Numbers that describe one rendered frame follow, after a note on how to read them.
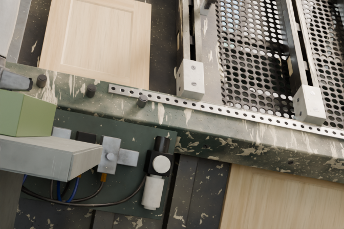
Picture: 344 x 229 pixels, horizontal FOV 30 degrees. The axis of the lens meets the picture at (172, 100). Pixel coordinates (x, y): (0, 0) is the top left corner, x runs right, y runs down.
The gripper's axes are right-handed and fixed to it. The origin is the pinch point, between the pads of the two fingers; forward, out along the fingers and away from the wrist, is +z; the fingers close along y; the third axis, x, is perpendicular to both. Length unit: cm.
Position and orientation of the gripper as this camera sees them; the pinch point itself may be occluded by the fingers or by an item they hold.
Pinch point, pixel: (206, 5)
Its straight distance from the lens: 207.0
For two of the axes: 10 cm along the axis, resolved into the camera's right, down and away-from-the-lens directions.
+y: 0.0, -7.4, 6.7
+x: -9.6, -1.9, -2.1
